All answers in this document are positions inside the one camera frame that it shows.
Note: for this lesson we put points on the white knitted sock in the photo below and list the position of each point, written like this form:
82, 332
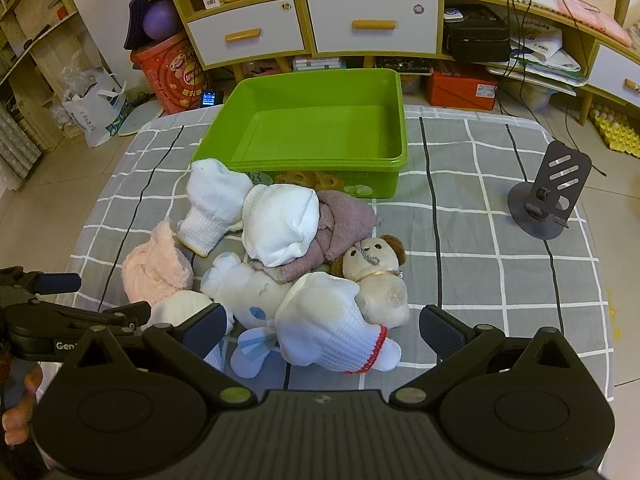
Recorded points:
280, 225

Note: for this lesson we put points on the white plush dog toy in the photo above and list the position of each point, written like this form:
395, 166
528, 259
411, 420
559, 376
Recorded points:
245, 290

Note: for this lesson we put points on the grey checked tablecloth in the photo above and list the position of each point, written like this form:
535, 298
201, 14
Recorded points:
475, 210

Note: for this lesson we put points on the white drawer with keyhole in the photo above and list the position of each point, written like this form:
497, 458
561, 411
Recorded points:
245, 30

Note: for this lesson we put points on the white bathroom scale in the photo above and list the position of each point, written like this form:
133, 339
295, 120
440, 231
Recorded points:
142, 115

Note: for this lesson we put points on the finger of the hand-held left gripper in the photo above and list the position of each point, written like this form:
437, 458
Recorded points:
59, 283
100, 316

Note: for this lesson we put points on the wooden shelf unit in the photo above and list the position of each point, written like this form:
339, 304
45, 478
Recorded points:
35, 60

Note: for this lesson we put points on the pink fluffy sock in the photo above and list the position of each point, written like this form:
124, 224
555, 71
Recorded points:
155, 270

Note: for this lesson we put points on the green plastic bin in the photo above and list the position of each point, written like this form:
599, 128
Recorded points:
310, 130

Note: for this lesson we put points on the white plastic bag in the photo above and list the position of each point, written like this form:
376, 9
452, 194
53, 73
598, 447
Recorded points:
95, 105

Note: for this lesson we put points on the white glove with red cuff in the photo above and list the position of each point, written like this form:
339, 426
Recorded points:
320, 320

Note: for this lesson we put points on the clear plastic storage box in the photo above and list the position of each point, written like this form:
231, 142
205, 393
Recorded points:
319, 63

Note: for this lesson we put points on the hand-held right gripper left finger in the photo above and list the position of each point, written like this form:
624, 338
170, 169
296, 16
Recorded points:
204, 329

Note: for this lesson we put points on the yellow white sock roll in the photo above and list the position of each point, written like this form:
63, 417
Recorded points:
210, 195

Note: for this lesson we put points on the black case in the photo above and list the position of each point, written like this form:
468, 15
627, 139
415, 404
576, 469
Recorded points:
477, 35

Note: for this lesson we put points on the red snack bag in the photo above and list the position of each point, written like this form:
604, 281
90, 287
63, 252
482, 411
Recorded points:
172, 75

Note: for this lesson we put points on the pile of white bags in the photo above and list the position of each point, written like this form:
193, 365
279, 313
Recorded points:
545, 55

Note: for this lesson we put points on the small white drawer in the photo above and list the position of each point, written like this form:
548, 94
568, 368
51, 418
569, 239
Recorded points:
617, 75

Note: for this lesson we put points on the white drawer with round sticker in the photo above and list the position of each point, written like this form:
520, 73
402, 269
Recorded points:
372, 22

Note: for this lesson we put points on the purple ball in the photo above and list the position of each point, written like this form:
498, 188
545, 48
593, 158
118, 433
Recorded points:
161, 20

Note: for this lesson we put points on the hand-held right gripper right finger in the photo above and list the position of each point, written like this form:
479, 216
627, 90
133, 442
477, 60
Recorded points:
441, 332

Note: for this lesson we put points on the mauve fluffy sock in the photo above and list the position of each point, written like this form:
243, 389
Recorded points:
345, 225

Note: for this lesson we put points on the orange cardboard box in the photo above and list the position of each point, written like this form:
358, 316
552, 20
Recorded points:
460, 90

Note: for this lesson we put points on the yellow egg tray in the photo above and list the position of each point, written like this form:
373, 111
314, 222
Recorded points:
620, 130

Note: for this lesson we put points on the person's left hand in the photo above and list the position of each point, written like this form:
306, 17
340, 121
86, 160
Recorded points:
20, 422

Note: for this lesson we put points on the orange fluffy sock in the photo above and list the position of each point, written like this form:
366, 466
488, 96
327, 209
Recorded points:
380, 300

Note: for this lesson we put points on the grey metal phone stand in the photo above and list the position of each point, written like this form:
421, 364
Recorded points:
562, 170

